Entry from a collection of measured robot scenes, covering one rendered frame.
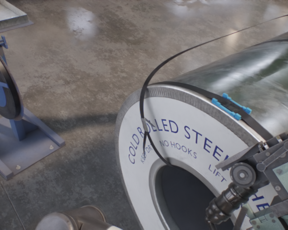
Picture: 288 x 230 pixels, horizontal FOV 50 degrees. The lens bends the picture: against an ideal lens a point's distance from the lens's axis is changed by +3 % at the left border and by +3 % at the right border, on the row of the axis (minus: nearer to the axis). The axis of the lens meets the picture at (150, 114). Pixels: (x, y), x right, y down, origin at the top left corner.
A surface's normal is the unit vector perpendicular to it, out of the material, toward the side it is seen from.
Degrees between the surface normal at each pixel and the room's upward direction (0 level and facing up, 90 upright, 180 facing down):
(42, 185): 0
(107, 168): 0
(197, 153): 90
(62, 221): 45
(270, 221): 58
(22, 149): 0
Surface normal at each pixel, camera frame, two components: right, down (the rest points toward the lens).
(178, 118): -0.78, 0.36
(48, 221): -0.34, -0.18
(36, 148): 0.11, -0.74
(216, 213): -0.43, 0.05
